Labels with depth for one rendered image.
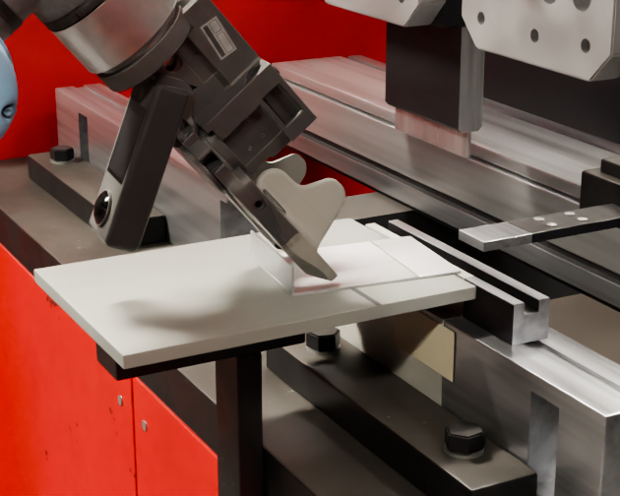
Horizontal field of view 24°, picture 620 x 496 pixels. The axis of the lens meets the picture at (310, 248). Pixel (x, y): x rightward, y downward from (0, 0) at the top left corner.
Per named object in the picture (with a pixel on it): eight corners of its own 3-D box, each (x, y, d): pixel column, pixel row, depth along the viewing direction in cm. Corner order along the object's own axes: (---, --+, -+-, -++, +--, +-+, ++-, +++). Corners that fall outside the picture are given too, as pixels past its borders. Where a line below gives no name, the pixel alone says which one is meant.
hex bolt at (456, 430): (435, 446, 98) (436, 424, 97) (468, 437, 99) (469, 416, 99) (458, 463, 95) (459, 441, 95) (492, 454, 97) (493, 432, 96)
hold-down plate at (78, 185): (28, 178, 171) (27, 154, 170) (71, 172, 174) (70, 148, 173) (117, 249, 146) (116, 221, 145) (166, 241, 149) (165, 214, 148)
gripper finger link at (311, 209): (392, 236, 98) (301, 138, 95) (330, 297, 97) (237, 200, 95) (380, 230, 101) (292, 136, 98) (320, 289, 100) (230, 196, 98)
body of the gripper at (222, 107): (325, 126, 96) (211, -7, 90) (232, 216, 95) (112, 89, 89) (284, 101, 102) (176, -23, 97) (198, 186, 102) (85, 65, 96)
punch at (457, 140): (384, 130, 110) (387, 6, 107) (406, 127, 111) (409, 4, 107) (457, 160, 101) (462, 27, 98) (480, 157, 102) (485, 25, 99)
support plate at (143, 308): (33, 281, 104) (32, 269, 104) (349, 229, 116) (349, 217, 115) (123, 370, 89) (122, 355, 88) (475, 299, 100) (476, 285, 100)
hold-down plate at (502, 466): (265, 367, 118) (264, 334, 117) (322, 355, 120) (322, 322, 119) (469, 531, 93) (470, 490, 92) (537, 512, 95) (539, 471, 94)
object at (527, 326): (365, 260, 114) (365, 224, 114) (397, 254, 116) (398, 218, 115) (512, 345, 98) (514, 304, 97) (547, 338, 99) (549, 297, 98)
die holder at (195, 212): (58, 162, 178) (54, 88, 175) (104, 156, 181) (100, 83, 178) (228, 285, 136) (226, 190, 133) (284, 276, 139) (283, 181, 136)
